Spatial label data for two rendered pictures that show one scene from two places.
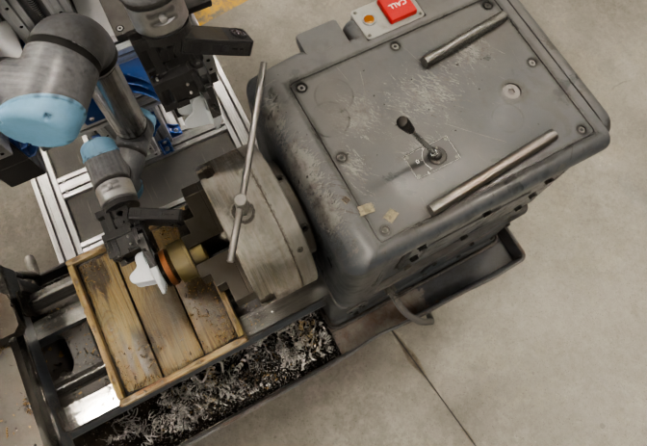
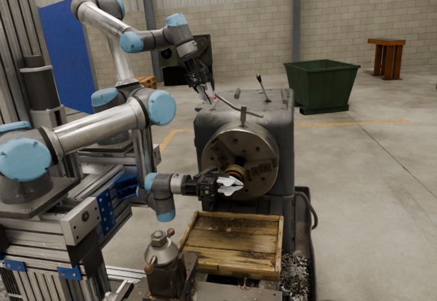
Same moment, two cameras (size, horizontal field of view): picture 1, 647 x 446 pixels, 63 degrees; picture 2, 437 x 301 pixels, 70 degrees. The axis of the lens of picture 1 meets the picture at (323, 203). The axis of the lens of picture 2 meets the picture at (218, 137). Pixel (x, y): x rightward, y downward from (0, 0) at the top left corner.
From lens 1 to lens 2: 1.26 m
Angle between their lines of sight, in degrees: 58
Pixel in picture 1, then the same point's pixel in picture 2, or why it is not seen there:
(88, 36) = not seen: hidden behind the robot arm
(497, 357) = (348, 269)
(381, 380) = not seen: outside the picture
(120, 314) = (223, 255)
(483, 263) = (301, 202)
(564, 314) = (339, 238)
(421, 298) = (302, 223)
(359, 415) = not seen: outside the picture
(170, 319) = (246, 239)
